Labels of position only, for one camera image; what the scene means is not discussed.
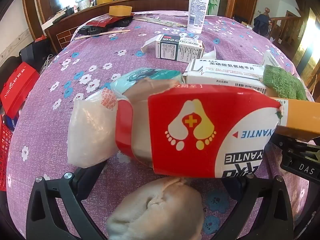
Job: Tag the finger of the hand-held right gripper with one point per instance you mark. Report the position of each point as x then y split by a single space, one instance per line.
282 141

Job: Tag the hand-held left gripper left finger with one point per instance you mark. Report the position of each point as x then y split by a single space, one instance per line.
80 180

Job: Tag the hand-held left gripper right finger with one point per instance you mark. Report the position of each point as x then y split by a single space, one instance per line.
247 187

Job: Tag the orange cardboard box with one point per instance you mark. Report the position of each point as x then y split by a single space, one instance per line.
300 115

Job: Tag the white plastic bag red print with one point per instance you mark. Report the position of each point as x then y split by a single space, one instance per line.
87 130

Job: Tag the green fluffy cloth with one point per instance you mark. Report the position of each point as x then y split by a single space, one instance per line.
282 82

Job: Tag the red plastic basket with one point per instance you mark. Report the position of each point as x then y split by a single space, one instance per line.
5 155

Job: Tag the beige cloth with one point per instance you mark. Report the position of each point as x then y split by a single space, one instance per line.
155 210

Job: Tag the red white footprint box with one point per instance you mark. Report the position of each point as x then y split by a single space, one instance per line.
190 122

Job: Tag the long white medicine box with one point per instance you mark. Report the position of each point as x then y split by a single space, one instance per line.
225 72

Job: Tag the teal tissue packet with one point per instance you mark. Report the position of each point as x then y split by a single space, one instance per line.
145 76

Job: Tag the white medicine box dark label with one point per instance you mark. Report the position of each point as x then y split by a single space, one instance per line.
175 48

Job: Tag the small white tube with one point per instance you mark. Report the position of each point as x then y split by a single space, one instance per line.
271 57

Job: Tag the red gift box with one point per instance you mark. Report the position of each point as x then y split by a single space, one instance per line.
17 87

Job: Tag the dark jacket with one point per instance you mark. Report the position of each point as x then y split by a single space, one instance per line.
261 25

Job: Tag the wooden stair railing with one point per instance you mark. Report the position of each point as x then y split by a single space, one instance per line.
282 22

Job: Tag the dark blue bag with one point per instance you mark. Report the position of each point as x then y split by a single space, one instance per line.
35 52

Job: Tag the red cloth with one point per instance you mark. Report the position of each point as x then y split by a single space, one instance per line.
41 39

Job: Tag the wooden chopstick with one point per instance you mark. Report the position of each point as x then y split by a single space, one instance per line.
105 33

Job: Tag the black flat object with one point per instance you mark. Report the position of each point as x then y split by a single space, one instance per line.
92 30

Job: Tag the wooden counter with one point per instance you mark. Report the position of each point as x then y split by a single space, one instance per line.
67 30

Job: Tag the white lotion tube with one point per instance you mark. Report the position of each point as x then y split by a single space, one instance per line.
197 5

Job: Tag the red packet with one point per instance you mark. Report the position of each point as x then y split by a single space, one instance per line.
107 21

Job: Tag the bundle of bamboo sticks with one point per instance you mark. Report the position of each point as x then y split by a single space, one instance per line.
160 22

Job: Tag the yellow box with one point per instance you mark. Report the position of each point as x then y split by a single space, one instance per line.
120 11

